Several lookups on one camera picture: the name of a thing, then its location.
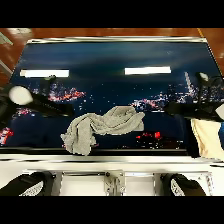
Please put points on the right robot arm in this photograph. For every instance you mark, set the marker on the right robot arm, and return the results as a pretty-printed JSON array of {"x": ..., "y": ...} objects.
[{"x": 193, "y": 110}]

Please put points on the silver frame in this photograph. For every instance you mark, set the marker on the silver frame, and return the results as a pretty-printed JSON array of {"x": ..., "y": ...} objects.
[{"x": 113, "y": 166}]

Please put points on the cream garment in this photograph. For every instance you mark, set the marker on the cream garment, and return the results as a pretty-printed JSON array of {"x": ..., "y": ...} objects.
[{"x": 208, "y": 136}]

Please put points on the grey garment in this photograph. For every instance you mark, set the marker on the grey garment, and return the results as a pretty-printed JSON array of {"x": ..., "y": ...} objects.
[{"x": 100, "y": 126}]

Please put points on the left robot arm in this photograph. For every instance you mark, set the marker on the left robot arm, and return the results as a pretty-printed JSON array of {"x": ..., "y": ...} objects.
[{"x": 40, "y": 103}]

